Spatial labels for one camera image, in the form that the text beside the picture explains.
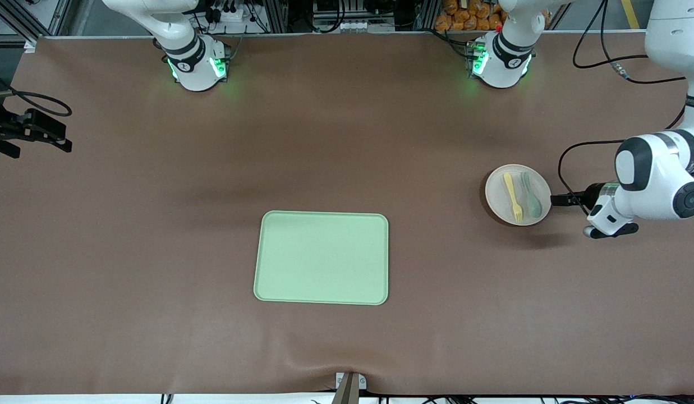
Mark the pale green plastic spoon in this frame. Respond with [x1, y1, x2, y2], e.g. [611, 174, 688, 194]
[520, 171, 543, 219]

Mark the yellow plastic fork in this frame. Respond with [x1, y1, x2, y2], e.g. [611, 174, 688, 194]
[503, 172, 525, 223]

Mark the round white speckled plate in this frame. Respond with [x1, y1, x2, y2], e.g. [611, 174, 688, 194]
[485, 164, 553, 227]

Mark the bag of orange items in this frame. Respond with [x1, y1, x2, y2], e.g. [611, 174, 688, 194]
[435, 0, 507, 32]

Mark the white power strip with plugs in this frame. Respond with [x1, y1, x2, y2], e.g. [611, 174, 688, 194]
[204, 0, 255, 24]

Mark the light green rectangular tray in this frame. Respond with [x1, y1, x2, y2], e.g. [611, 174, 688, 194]
[253, 210, 390, 306]

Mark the white connector strip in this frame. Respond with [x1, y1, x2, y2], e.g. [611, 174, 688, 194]
[315, 20, 371, 32]

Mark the aluminium frame corner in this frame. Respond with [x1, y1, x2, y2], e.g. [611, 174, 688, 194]
[0, 0, 72, 54]

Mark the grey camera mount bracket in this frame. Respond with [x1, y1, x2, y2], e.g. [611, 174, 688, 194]
[335, 371, 367, 404]

